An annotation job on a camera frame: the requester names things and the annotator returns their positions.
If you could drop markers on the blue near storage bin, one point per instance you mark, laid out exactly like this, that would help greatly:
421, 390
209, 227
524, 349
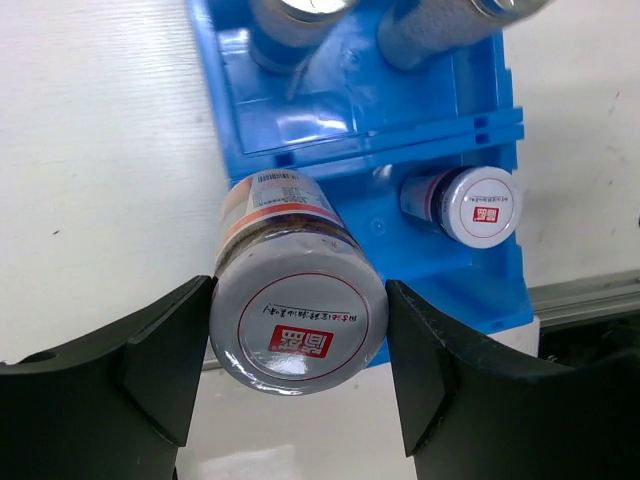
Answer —
483, 288

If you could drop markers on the silver blue shaker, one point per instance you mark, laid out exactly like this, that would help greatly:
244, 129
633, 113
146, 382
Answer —
284, 35
411, 32

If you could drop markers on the aluminium frame rail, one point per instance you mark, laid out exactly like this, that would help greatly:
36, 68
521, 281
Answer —
586, 299

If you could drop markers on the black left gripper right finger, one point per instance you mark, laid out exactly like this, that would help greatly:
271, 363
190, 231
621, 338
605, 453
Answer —
473, 408

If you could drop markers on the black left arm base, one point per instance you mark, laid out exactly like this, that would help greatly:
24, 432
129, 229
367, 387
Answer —
585, 342

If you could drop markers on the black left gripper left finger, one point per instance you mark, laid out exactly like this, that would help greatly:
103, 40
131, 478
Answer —
116, 403

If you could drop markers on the blue storage bin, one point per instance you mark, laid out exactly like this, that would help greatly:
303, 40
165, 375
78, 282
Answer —
483, 288
348, 103

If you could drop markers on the blue middle storage bin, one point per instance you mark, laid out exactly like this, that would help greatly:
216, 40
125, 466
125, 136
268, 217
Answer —
348, 103

